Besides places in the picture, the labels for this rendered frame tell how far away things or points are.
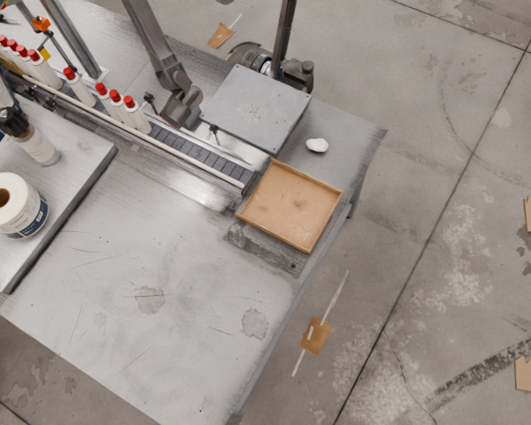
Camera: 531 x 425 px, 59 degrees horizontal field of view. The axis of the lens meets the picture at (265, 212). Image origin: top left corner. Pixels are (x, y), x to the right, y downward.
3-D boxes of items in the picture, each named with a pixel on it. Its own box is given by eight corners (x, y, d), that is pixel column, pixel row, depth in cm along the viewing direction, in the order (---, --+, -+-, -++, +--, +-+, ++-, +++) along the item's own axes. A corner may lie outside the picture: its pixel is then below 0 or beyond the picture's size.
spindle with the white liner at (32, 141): (33, 161, 182) (-16, 118, 154) (47, 143, 185) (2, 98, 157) (50, 170, 180) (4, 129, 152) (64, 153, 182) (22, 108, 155)
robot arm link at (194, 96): (208, 94, 135) (193, 80, 133) (195, 111, 133) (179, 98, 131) (200, 99, 141) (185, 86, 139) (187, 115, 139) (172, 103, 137)
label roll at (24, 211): (20, 250, 168) (-4, 236, 155) (-15, 220, 174) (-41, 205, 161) (59, 207, 174) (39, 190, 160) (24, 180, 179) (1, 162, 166)
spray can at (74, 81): (81, 105, 190) (56, 72, 171) (88, 95, 192) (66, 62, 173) (91, 110, 189) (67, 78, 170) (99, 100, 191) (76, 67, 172)
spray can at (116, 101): (123, 126, 185) (103, 95, 166) (131, 116, 186) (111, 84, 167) (133, 131, 184) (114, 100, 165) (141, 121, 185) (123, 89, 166)
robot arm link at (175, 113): (179, 67, 128) (166, 71, 134) (156, 99, 124) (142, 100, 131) (209, 98, 134) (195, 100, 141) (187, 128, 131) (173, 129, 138)
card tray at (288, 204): (237, 217, 172) (235, 213, 169) (271, 162, 180) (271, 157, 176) (308, 255, 165) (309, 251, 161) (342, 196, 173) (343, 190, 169)
